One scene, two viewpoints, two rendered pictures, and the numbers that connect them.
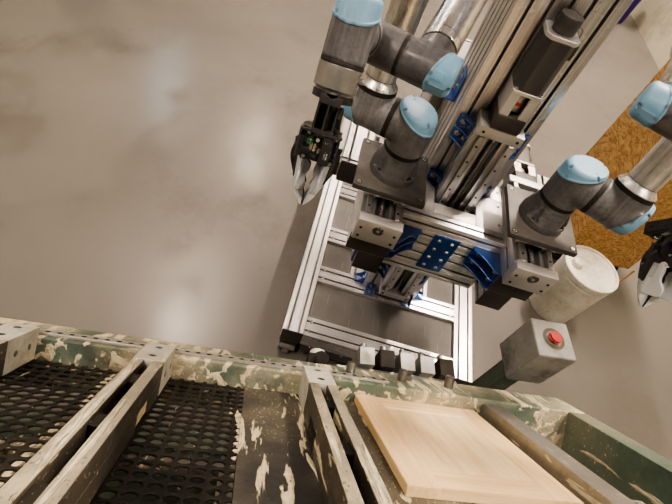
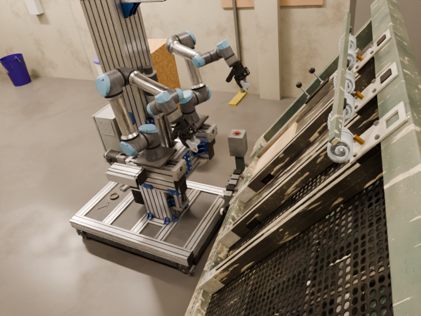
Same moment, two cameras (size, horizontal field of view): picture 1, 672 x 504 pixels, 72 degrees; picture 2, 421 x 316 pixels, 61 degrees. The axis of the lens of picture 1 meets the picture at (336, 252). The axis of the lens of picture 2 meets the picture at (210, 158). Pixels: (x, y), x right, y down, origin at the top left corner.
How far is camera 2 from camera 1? 1.45 m
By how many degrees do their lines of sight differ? 40
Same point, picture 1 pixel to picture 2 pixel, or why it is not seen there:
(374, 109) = (140, 140)
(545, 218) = (193, 116)
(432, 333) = (204, 199)
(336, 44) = (171, 106)
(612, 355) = (226, 147)
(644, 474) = (287, 117)
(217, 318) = (163, 306)
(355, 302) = (180, 227)
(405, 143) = (156, 138)
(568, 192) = (191, 104)
